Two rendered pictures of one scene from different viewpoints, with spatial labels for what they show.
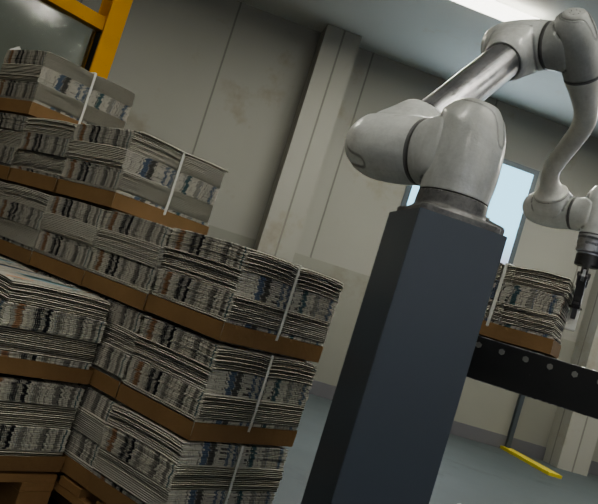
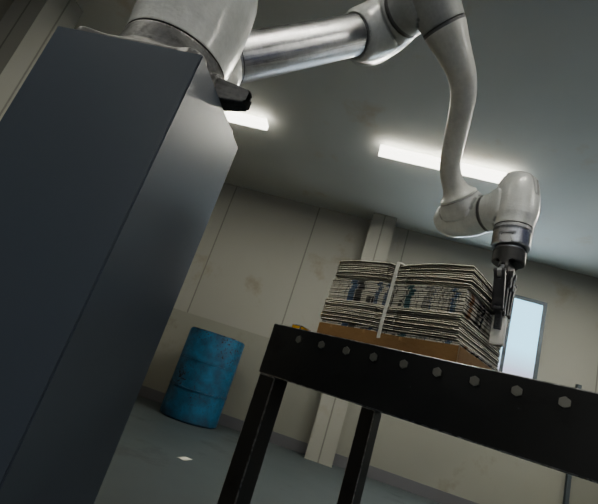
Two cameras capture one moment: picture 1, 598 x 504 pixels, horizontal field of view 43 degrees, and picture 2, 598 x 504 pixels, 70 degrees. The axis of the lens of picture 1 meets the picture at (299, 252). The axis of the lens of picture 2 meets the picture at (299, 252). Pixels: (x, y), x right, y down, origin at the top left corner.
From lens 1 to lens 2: 1.42 m
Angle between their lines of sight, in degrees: 24
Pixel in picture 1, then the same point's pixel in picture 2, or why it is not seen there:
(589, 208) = (499, 195)
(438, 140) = not seen: outside the picture
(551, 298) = (452, 293)
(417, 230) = (46, 55)
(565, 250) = (582, 364)
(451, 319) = (78, 186)
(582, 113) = (453, 69)
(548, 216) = (457, 219)
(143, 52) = (260, 240)
